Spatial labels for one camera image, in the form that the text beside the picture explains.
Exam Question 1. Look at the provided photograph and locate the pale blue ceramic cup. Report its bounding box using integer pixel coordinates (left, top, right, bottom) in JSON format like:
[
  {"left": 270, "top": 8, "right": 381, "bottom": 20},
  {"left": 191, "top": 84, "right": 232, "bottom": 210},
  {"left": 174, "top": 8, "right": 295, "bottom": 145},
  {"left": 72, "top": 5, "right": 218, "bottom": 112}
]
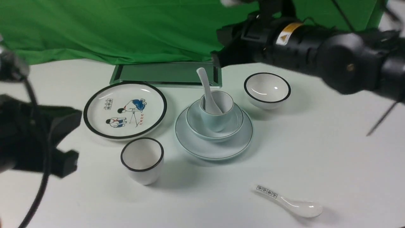
[{"left": 199, "top": 90, "right": 234, "bottom": 132}]

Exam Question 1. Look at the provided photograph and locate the white spoon with characters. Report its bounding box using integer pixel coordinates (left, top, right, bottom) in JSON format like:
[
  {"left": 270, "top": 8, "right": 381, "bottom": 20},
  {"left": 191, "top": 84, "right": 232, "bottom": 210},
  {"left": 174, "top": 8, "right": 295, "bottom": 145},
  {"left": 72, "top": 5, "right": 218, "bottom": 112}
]
[{"left": 251, "top": 184, "right": 323, "bottom": 219}]

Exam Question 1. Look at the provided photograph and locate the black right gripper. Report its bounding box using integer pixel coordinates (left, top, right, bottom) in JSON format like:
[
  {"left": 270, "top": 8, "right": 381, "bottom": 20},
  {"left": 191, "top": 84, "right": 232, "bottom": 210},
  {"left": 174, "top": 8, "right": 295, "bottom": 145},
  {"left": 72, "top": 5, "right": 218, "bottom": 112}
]
[{"left": 211, "top": 13, "right": 263, "bottom": 69}]

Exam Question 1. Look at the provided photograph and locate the green backdrop cloth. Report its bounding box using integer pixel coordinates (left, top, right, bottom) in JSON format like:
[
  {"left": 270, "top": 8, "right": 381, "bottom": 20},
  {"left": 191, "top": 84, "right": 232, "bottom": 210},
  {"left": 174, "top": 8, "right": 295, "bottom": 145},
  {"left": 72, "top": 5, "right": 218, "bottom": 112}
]
[{"left": 0, "top": 0, "right": 387, "bottom": 66}]

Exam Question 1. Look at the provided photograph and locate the white cup black rim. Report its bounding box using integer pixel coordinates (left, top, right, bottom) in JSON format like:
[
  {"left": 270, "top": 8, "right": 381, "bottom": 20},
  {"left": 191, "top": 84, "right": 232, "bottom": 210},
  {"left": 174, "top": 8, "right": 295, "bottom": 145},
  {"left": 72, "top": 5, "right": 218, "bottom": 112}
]
[{"left": 120, "top": 137, "right": 165, "bottom": 185}]

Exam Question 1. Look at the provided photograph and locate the white bowl black rim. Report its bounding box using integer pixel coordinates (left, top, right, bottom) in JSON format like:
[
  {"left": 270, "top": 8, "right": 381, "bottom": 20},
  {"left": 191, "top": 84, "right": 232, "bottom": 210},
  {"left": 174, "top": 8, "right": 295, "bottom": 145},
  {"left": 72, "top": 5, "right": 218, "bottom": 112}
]
[{"left": 244, "top": 73, "right": 292, "bottom": 110}]

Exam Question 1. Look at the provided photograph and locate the pale blue shallow bowl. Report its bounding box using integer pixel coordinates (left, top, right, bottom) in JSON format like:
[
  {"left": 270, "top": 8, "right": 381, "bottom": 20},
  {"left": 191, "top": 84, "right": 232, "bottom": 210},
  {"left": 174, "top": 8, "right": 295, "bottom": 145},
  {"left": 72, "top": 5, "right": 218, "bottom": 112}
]
[{"left": 186, "top": 100, "right": 244, "bottom": 143}]

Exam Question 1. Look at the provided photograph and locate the white illustrated plate black rim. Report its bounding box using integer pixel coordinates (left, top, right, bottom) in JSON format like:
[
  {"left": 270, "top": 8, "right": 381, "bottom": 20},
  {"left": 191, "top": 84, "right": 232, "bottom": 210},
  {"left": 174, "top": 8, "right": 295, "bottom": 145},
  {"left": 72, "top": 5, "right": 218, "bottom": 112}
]
[{"left": 83, "top": 82, "right": 168, "bottom": 141}]

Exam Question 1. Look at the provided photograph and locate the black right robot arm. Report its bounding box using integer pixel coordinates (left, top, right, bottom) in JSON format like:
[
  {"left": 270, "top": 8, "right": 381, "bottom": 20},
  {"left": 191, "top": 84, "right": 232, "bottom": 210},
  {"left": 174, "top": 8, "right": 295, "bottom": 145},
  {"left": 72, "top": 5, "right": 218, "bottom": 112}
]
[{"left": 211, "top": 14, "right": 405, "bottom": 103}]

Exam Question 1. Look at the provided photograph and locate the pale blue saucer plate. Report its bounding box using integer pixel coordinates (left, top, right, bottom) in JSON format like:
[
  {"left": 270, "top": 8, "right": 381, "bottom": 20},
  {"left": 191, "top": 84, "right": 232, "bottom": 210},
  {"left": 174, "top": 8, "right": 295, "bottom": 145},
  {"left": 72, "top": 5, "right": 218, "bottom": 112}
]
[{"left": 174, "top": 107, "right": 254, "bottom": 161}]

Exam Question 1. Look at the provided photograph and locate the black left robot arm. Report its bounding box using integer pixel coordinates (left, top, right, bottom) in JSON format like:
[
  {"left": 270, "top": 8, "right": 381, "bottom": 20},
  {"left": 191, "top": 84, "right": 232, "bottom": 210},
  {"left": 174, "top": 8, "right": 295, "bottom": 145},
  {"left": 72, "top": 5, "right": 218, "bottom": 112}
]
[{"left": 0, "top": 46, "right": 82, "bottom": 178}]

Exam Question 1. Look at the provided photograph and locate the black cable bottom right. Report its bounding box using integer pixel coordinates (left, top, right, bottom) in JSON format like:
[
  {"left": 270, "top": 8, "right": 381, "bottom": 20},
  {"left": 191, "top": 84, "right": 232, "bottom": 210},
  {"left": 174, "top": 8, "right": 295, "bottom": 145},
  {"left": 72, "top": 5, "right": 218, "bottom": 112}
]
[{"left": 366, "top": 101, "right": 398, "bottom": 136}]

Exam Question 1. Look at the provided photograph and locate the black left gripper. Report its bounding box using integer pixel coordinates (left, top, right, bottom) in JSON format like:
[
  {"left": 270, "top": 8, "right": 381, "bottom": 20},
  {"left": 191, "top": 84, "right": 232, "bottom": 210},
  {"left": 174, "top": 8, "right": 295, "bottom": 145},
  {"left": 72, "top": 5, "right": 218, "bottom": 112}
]
[{"left": 0, "top": 95, "right": 82, "bottom": 178}]

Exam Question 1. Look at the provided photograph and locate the metal table cable hatch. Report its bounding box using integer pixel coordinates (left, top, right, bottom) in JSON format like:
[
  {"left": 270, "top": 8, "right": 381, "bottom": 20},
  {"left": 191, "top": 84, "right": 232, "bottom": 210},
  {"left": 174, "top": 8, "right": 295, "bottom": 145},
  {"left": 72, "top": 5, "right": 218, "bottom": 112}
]
[{"left": 109, "top": 61, "right": 222, "bottom": 89}]

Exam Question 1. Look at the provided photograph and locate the pale blue ceramic spoon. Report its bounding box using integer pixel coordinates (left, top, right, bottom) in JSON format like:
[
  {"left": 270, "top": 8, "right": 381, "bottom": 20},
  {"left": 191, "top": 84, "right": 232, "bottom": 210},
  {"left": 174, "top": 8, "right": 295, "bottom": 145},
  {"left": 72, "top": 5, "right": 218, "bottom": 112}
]
[{"left": 196, "top": 67, "right": 223, "bottom": 115}]

